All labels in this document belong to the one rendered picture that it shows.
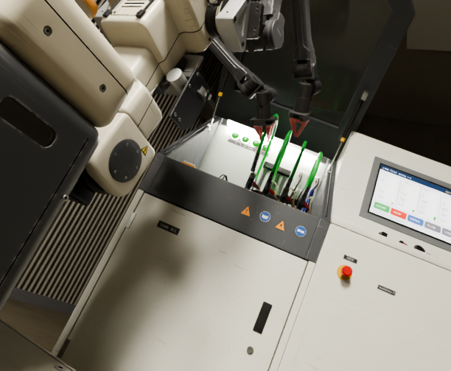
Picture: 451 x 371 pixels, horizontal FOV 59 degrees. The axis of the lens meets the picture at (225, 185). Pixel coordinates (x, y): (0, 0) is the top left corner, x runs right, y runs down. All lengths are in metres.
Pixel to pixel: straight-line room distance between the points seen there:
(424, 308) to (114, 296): 1.05
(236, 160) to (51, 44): 1.59
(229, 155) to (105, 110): 1.48
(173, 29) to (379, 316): 1.10
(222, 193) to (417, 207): 0.89
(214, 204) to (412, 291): 0.74
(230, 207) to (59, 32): 0.99
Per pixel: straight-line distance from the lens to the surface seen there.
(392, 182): 1.95
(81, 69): 0.65
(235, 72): 1.66
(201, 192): 1.48
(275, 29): 1.17
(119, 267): 1.47
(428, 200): 1.98
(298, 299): 1.43
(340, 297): 1.45
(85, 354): 1.49
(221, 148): 2.13
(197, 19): 1.08
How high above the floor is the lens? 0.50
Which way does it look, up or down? 17 degrees up
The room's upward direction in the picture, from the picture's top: 25 degrees clockwise
